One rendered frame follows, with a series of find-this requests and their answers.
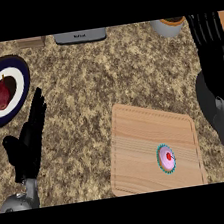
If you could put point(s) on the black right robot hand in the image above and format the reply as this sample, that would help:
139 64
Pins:
215 59

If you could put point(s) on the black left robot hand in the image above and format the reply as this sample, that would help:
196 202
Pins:
29 142

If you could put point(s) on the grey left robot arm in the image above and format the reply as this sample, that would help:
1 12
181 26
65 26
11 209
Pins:
24 198

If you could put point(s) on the wooden cutting board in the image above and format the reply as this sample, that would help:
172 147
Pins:
136 147

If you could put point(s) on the pink cupcake with cherry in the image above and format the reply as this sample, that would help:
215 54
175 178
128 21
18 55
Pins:
166 158

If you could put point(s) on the blue and white plate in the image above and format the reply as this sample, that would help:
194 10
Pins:
22 91

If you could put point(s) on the grey pot with orange rim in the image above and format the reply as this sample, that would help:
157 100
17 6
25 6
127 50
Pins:
168 28

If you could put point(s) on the brown wooden box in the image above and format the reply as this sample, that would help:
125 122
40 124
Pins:
30 42

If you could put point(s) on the grey appliance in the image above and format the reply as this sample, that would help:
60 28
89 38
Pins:
79 36

